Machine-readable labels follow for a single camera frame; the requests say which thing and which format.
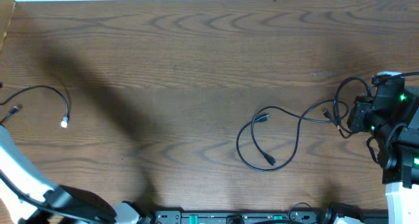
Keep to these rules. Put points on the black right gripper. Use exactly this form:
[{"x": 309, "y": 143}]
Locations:
[{"x": 358, "y": 114}]

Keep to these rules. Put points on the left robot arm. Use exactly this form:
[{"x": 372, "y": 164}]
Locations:
[{"x": 27, "y": 193}]

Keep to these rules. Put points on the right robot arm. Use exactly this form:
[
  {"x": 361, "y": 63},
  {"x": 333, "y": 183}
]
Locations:
[{"x": 391, "y": 118}]

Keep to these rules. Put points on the cardboard panel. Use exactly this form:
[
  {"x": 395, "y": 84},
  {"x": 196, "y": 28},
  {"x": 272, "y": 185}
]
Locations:
[{"x": 7, "y": 8}]

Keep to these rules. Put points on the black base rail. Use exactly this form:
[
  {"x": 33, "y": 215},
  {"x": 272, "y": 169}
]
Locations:
[{"x": 299, "y": 213}]

